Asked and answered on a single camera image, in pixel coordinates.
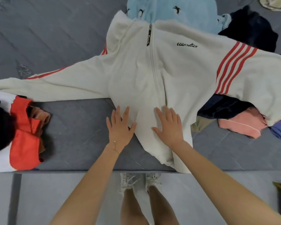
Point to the person's right white sneaker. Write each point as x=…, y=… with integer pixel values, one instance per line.
x=153, y=181

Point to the navy blue garment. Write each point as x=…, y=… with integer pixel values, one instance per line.
x=222, y=106

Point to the pink garment white piping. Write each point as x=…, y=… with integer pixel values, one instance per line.
x=244, y=125

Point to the cream garment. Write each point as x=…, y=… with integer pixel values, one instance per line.
x=275, y=2

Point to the folded white red black garment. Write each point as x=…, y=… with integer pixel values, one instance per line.
x=11, y=135

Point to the dark navy garment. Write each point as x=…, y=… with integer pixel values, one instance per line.
x=250, y=28

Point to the person's left white sneaker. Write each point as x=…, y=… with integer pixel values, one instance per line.
x=128, y=182

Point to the person's right thumb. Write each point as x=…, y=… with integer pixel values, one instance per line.
x=157, y=132

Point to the person's left middle finger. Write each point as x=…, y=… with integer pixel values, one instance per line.
x=118, y=114

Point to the white zip jacket red stripes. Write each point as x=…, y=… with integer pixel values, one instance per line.
x=178, y=74

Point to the person's right middle finger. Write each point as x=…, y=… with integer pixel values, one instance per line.
x=168, y=114

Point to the person's right hand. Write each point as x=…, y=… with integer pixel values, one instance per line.
x=171, y=134

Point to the light blue fleece garment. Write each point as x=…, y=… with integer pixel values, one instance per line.
x=189, y=14

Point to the person's leg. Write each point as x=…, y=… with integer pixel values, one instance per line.
x=162, y=206
x=132, y=208

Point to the khaki garment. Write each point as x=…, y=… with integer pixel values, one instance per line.
x=200, y=125

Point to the person's left forearm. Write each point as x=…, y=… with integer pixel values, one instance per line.
x=89, y=189

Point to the person's left leg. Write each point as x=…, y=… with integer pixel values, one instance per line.
x=132, y=208

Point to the person's left hand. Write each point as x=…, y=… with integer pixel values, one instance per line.
x=119, y=133

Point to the person's left thumb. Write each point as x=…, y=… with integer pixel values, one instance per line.
x=133, y=129

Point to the person's white sneaker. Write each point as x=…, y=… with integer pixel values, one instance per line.
x=128, y=182
x=153, y=181

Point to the person's right leg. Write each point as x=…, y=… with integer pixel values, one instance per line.
x=162, y=206

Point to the person's left little finger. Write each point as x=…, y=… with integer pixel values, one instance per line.
x=108, y=123

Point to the peach garment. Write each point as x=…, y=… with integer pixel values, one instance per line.
x=39, y=118

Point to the person's right little finger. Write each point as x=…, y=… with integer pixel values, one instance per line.
x=180, y=121

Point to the person's right forearm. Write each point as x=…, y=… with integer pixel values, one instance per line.
x=220, y=187

